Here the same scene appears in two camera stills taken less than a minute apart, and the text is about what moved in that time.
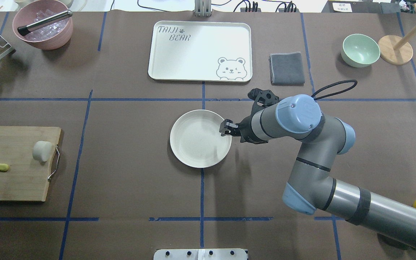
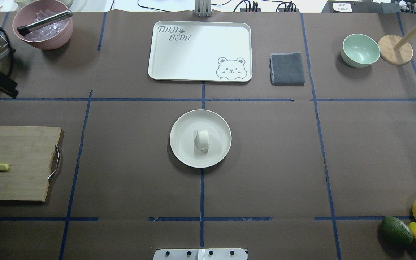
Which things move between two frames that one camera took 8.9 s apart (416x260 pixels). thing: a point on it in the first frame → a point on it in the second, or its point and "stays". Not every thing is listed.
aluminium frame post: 202,8 stays
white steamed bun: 41,150 → 202,141
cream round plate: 195,140 stays
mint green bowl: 359,50 stays
